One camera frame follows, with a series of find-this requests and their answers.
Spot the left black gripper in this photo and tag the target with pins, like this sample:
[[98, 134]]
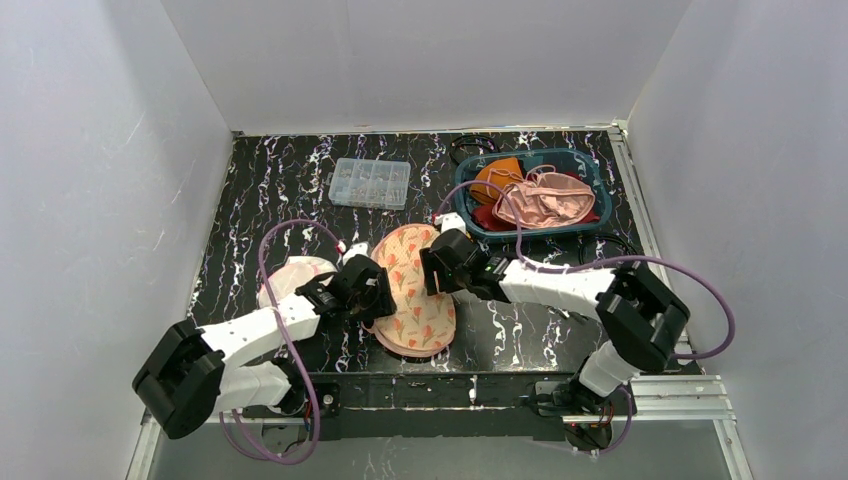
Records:
[[382, 292]]

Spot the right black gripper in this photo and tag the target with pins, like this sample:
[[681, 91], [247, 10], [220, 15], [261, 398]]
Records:
[[432, 266]]

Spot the floral pink laundry bag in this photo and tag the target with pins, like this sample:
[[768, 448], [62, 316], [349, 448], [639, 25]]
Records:
[[422, 325]]

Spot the pink satin bra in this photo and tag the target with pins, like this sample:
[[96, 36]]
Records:
[[546, 199]]

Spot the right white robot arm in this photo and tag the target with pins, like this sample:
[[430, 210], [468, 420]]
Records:
[[643, 319]]

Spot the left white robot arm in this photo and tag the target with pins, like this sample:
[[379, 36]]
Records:
[[194, 372]]

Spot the white mesh laundry bag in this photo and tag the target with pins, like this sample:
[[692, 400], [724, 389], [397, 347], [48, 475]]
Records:
[[297, 271]]

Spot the dark red bra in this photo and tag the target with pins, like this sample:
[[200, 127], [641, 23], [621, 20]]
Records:
[[483, 216]]

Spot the orange bra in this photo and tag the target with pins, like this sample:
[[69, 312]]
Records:
[[496, 177]]

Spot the clear plastic parts box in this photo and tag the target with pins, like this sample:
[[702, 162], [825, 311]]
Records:
[[372, 184]]

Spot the teal plastic basket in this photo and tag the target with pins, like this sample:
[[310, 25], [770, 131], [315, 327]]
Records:
[[561, 160]]

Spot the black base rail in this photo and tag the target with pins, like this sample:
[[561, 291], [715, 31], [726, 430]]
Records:
[[463, 404]]

